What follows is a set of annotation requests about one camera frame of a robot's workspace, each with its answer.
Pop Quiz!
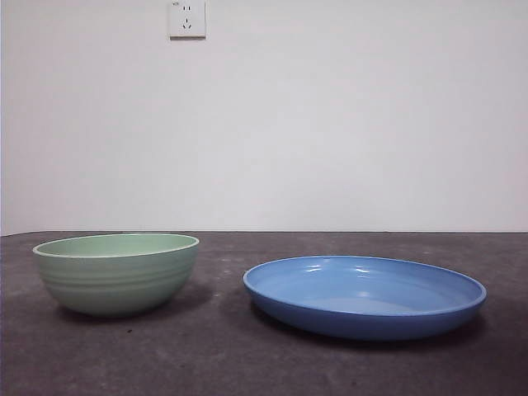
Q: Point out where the green ribbed bowl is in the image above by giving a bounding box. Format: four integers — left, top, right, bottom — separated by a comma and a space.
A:
32, 232, 200, 318

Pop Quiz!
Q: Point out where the blue round plate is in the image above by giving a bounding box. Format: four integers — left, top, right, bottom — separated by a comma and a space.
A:
242, 254, 488, 342

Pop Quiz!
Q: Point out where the white wall socket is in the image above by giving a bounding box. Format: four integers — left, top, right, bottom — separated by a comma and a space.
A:
167, 0, 207, 41

